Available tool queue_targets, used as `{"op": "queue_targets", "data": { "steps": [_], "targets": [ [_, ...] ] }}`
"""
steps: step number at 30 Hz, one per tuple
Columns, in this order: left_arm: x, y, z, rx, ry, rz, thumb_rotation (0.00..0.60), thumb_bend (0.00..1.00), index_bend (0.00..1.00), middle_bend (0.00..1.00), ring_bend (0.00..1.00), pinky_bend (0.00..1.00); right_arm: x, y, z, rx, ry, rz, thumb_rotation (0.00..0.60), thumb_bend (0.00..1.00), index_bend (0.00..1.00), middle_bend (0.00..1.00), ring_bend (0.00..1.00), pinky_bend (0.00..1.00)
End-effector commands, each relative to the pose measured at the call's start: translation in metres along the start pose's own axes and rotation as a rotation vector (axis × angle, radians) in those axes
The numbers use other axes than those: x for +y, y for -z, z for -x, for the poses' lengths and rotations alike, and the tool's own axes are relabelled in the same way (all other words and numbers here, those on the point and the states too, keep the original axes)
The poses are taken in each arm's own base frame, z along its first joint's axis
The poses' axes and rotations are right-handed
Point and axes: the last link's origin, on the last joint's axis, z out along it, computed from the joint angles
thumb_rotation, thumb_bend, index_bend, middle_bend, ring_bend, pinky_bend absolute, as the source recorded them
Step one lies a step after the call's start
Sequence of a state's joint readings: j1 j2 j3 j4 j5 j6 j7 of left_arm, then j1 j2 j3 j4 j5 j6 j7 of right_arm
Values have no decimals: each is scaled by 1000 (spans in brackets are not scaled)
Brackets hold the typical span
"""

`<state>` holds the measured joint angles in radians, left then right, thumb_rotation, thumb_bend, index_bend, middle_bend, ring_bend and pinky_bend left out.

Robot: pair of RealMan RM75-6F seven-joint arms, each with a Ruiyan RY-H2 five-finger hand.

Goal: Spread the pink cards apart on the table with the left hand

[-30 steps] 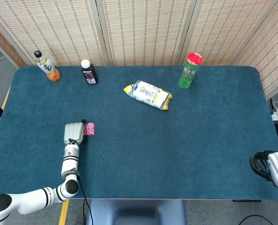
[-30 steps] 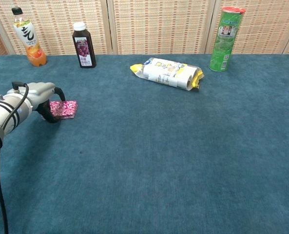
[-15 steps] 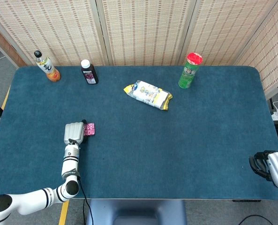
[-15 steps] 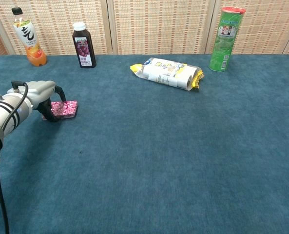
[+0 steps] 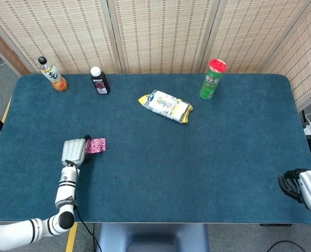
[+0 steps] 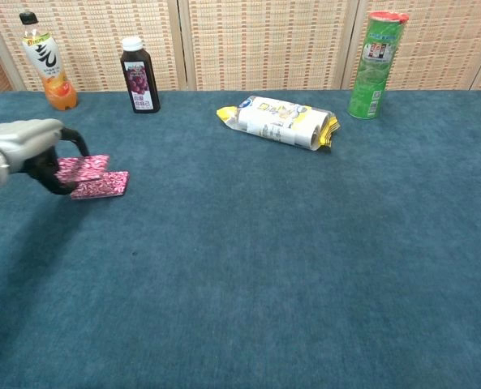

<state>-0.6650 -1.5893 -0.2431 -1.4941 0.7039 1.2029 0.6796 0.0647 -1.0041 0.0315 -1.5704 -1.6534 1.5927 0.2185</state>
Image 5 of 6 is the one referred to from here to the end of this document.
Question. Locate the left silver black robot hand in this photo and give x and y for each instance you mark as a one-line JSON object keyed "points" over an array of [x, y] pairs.
{"points": [[72, 151]]}

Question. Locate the pink patterned block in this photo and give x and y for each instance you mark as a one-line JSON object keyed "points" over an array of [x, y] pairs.
{"points": [[97, 145]]}

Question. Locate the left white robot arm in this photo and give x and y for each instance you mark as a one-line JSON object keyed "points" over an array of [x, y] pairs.
{"points": [[64, 191]]}

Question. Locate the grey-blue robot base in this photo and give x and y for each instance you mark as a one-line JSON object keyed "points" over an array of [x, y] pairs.
{"points": [[152, 236]]}

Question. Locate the black table control panel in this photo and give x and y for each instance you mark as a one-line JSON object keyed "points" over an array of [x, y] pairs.
{"points": [[276, 224]]}

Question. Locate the dark juice bottle white cap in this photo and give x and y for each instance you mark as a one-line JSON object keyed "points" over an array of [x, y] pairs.
{"points": [[100, 84]]}

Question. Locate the orange tea bottle black cap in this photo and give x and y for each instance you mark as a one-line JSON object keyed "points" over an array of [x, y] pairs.
{"points": [[54, 76]]}

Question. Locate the blue felt table mat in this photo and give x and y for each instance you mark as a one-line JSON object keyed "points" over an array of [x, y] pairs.
{"points": [[171, 162]]}

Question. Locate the white yellow snack package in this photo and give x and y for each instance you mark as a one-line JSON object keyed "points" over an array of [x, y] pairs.
{"points": [[165, 105]]}

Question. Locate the woven bamboo screen panel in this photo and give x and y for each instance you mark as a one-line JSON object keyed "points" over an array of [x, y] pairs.
{"points": [[66, 34], [163, 34], [249, 34], [304, 57]]}

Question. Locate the green chip can red lid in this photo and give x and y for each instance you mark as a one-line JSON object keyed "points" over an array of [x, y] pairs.
{"points": [[210, 84]]}

